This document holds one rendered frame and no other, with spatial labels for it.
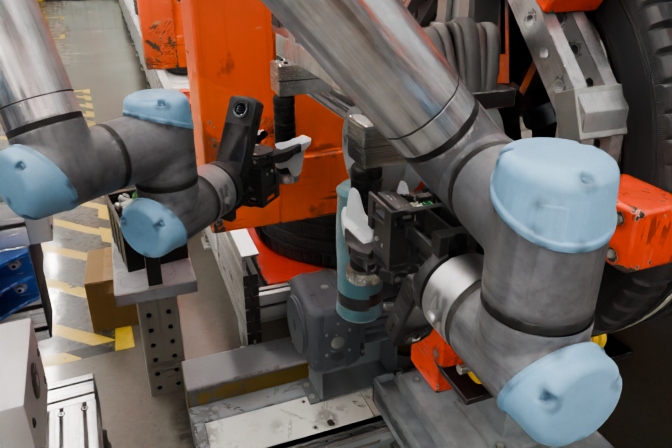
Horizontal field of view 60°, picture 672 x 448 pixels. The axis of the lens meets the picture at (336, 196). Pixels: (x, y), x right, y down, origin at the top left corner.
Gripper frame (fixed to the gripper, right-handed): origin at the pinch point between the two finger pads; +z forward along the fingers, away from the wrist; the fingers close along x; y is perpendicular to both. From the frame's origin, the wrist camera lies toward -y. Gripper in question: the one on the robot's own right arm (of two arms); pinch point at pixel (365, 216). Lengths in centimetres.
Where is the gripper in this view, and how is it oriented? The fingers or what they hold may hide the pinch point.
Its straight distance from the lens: 68.8
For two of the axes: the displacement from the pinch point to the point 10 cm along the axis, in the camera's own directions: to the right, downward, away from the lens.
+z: -3.5, -3.8, 8.6
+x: -9.4, 1.4, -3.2
